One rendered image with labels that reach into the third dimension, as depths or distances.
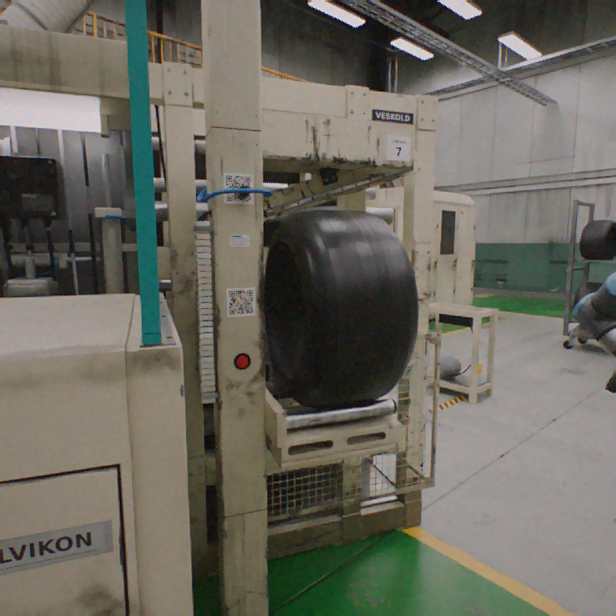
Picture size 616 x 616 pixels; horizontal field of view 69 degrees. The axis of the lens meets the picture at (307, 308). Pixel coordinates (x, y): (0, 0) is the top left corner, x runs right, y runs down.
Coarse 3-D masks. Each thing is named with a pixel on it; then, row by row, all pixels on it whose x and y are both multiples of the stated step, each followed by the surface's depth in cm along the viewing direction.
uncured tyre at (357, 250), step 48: (288, 240) 122; (336, 240) 111; (384, 240) 116; (288, 288) 159; (336, 288) 106; (384, 288) 110; (288, 336) 158; (336, 336) 107; (384, 336) 111; (288, 384) 129; (336, 384) 113; (384, 384) 119
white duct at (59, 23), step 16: (16, 0) 118; (32, 0) 117; (48, 0) 118; (64, 0) 120; (80, 0) 123; (0, 16) 117; (16, 16) 116; (32, 16) 117; (48, 16) 119; (64, 16) 122
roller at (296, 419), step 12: (324, 408) 124; (336, 408) 124; (348, 408) 125; (360, 408) 126; (372, 408) 127; (384, 408) 128; (396, 408) 130; (288, 420) 119; (300, 420) 120; (312, 420) 121; (324, 420) 122; (336, 420) 124; (348, 420) 126
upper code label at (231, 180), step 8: (224, 176) 112; (232, 176) 113; (240, 176) 114; (248, 176) 114; (224, 184) 112; (232, 184) 113; (240, 184) 114; (248, 184) 114; (224, 200) 113; (232, 200) 114; (240, 200) 114; (248, 200) 115
